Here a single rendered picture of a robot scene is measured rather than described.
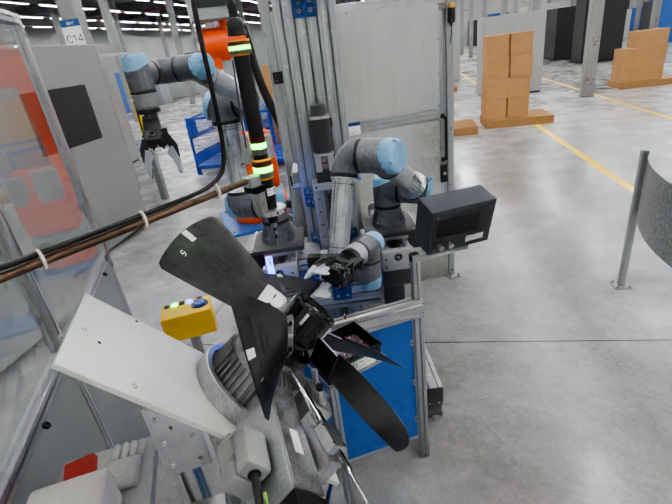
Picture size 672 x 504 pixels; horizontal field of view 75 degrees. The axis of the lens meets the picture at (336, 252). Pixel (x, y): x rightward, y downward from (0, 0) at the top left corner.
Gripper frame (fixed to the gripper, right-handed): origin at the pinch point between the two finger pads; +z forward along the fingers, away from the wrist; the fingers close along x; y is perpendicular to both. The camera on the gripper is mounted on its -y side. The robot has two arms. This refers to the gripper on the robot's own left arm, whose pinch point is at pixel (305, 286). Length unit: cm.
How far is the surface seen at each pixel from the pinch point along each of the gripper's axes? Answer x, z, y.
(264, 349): -16.0, 38.3, 22.7
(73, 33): -51, -271, -636
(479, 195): -8, -71, 24
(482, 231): 6, -71, 27
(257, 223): 145, -240, -277
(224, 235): -21.3, 17.7, -9.3
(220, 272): -16.8, 25.4, -3.1
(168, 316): 15.4, 19.6, -41.8
